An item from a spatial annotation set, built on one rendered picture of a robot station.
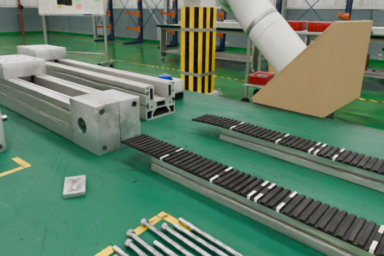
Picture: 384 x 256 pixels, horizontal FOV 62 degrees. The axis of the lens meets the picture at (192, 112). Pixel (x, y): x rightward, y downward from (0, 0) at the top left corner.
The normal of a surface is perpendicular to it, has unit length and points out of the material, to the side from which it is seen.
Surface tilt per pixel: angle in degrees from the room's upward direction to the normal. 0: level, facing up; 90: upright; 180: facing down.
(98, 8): 90
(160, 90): 90
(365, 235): 0
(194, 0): 90
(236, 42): 90
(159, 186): 0
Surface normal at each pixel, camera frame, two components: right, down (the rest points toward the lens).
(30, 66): 0.75, 0.21
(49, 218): 0.01, -0.96
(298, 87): -0.68, 0.21
